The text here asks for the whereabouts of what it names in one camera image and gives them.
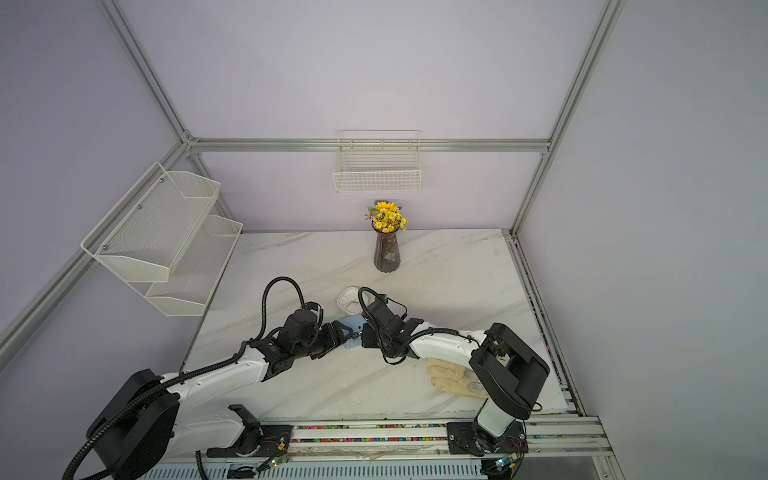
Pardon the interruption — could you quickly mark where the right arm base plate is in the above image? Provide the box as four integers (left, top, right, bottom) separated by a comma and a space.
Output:
446, 421, 528, 457

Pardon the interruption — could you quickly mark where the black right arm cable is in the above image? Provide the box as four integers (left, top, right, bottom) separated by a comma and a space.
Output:
357, 286, 481, 366

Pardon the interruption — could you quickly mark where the light blue alarm clock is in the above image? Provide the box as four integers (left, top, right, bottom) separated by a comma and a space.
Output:
340, 315, 366, 349

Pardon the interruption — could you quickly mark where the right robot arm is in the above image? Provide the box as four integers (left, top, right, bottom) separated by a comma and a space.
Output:
360, 295, 550, 440

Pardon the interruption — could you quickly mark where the white two-tier mesh shelf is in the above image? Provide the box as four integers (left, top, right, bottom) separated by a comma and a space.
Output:
81, 163, 243, 317

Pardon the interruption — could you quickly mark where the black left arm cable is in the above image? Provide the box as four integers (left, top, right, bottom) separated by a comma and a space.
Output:
61, 275, 307, 480

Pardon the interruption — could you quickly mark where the dark glass vase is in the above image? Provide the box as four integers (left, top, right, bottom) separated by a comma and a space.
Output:
372, 225, 401, 273

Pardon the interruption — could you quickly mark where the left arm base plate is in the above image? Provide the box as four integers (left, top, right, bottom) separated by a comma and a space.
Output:
205, 421, 294, 458

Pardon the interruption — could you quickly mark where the yellow flower bouquet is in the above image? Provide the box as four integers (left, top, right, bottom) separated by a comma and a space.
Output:
366, 201, 409, 234

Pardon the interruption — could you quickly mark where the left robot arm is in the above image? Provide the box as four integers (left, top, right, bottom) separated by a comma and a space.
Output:
78, 302, 369, 479

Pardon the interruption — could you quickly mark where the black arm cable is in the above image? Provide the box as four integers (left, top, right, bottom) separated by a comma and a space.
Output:
357, 286, 481, 366
61, 275, 307, 480

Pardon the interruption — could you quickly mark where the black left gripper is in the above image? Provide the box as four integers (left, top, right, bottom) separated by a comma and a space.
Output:
295, 319, 353, 360

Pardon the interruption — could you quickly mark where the aluminium frame profile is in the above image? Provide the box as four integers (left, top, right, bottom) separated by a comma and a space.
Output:
1, 1, 607, 440

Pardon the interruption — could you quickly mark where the cream work glove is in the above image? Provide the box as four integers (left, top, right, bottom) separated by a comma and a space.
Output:
426, 359, 489, 399

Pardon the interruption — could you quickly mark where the aluminium front rail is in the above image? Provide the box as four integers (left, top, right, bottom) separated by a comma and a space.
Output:
142, 416, 624, 479

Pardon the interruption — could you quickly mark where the white wire wall basket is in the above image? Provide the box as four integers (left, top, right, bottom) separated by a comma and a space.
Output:
333, 129, 422, 194

